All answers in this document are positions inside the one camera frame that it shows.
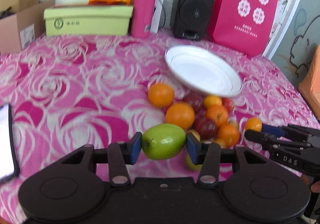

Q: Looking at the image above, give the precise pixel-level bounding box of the red yellow small fruit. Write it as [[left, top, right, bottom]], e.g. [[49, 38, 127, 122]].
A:
[[213, 138, 227, 149]]

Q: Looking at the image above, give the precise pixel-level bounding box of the brown kiwi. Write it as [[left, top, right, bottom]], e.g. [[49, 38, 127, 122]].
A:
[[187, 129, 201, 141]]

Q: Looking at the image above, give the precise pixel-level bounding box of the dark red apple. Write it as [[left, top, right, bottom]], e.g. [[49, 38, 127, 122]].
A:
[[193, 116, 217, 140]]

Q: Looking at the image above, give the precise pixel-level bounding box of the small mandarin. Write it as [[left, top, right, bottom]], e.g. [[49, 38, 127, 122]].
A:
[[216, 124, 240, 148]]

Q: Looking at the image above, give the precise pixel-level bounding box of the orange with stem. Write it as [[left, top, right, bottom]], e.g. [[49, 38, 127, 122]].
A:
[[204, 105, 228, 128]]

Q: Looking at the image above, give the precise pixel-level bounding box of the green apple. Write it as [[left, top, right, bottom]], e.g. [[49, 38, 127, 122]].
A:
[[185, 154, 202, 172], [142, 124, 186, 161]]

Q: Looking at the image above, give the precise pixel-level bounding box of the large orange front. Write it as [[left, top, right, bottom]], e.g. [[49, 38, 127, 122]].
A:
[[165, 102, 195, 130]]

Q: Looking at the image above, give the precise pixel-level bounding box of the large orange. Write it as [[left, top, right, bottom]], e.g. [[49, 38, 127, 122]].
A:
[[165, 102, 195, 130], [148, 83, 175, 108]]

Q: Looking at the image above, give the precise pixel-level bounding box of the red tomato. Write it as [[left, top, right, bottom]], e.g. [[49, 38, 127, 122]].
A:
[[222, 98, 235, 113]]

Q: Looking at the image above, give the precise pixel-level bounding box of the small yellow tangerine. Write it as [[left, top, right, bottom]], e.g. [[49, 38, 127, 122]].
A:
[[202, 95, 222, 109]]

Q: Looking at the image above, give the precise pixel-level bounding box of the dark red plum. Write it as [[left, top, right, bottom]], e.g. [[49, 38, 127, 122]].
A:
[[182, 93, 203, 113]]

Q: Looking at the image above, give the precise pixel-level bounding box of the person's right hand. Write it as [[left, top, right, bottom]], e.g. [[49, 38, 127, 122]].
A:
[[301, 174, 320, 193]]

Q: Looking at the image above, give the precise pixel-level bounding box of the pink rose tablecloth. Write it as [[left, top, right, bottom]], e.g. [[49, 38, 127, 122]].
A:
[[1, 30, 319, 223]]

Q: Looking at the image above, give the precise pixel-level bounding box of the white plate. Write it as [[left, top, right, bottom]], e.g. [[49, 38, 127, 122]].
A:
[[164, 45, 243, 98]]

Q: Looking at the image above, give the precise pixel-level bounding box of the black smartphone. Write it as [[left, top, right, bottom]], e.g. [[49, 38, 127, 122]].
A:
[[0, 104, 20, 183]]

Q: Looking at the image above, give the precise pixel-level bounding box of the pink tote bag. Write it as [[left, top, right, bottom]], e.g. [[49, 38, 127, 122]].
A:
[[207, 0, 278, 56]]

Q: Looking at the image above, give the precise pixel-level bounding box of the green shoe box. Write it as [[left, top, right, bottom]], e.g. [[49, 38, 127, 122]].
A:
[[44, 5, 133, 36]]

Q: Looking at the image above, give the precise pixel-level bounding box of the black speaker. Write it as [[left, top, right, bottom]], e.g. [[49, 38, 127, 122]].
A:
[[171, 0, 215, 41]]

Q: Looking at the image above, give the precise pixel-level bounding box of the white box behind bottle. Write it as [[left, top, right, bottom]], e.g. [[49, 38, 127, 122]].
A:
[[150, 0, 164, 34]]

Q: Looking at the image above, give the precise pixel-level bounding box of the pink thermos bottle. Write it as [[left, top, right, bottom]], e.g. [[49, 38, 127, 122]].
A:
[[130, 0, 155, 39]]

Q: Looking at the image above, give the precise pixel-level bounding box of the brown cardboard box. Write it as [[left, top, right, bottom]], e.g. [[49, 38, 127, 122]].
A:
[[1, 0, 55, 54]]

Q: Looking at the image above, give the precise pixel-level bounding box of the black cable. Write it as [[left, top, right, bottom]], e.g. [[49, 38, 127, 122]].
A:
[[156, 0, 173, 29]]

